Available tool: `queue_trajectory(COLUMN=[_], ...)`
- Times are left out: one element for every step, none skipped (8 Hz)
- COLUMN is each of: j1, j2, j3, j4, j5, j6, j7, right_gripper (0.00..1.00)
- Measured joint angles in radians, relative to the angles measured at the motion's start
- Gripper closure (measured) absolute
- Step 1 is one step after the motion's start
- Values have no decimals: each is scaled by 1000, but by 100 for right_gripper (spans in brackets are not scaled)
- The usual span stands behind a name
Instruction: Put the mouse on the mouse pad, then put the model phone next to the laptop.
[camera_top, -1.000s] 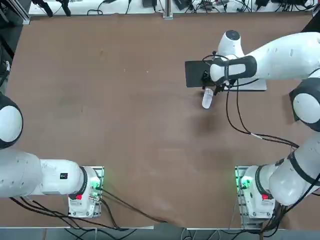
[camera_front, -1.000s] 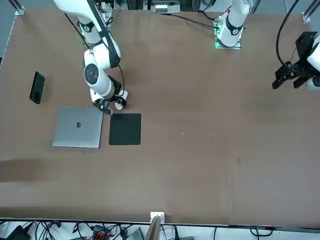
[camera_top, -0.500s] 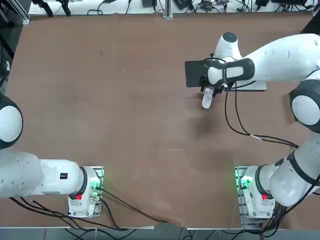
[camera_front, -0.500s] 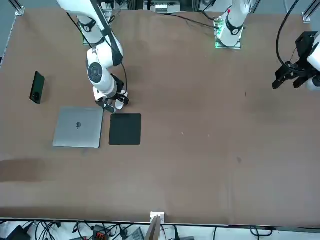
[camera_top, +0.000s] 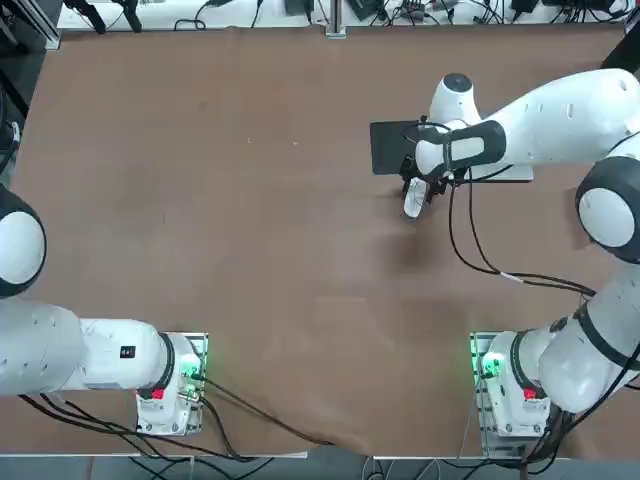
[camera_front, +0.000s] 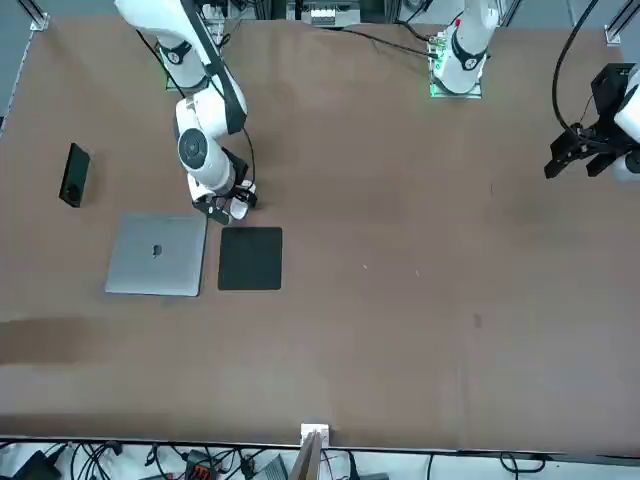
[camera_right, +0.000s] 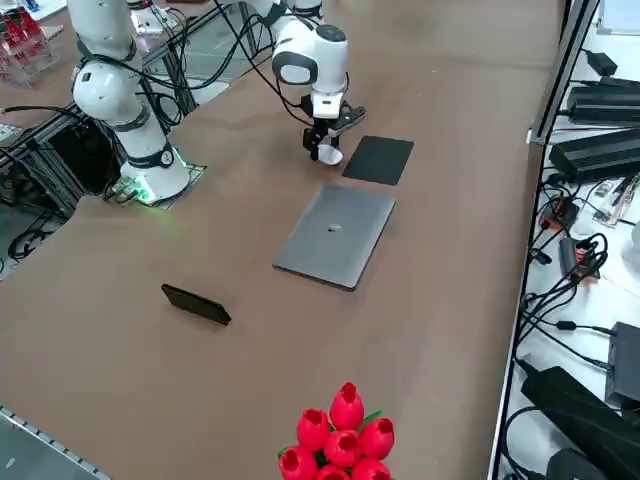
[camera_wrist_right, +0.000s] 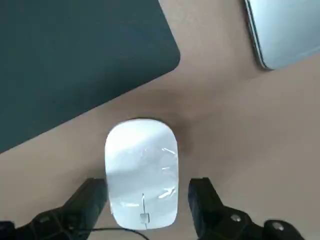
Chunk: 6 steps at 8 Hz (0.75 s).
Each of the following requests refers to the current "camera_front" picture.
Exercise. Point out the white computer mouse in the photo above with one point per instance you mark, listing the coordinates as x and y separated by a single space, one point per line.
240 211

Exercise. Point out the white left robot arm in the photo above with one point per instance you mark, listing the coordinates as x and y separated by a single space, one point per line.
467 50

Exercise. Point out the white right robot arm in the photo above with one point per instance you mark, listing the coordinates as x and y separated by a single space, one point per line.
215 165

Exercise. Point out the red and black device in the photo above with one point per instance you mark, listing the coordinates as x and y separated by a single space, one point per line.
199 470

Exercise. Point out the dark green model phone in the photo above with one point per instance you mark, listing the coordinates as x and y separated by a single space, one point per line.
75 175

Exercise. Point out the white power block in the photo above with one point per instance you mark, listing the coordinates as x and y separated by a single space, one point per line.
322 16

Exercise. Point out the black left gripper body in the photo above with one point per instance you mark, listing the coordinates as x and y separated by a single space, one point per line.
610 95

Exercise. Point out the black mouse pad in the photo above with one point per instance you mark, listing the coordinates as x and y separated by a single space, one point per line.
250 260

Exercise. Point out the aluminium corner bracket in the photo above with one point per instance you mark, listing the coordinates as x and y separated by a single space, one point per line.
41 22
613 35

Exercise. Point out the camera mounting post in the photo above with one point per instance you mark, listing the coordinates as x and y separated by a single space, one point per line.
306 462

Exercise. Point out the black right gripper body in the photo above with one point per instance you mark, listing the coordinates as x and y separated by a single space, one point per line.
239 170

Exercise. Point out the white table edge bracket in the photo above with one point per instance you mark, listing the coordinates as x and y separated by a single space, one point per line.
325 430

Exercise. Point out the black power adapter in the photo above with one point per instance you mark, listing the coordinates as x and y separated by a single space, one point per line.
35 467

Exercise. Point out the silver closed laptop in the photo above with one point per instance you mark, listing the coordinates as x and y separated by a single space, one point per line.
150 270

